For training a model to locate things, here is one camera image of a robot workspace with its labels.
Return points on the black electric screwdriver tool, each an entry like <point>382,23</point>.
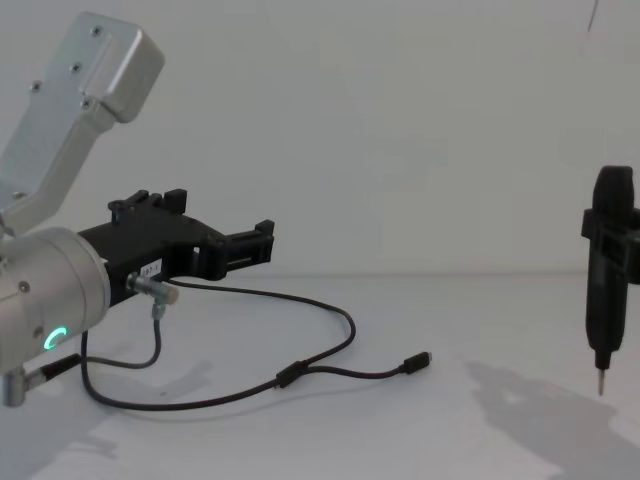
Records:
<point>607,300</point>

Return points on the white table cloth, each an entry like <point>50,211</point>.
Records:
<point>400,425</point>

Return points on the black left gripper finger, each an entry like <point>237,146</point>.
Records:
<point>247,247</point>
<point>150,205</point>

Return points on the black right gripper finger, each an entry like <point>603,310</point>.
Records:
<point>607,232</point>
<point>636,245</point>

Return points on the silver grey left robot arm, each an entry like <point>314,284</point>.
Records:
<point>55,280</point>

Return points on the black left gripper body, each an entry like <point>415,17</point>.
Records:
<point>145,245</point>

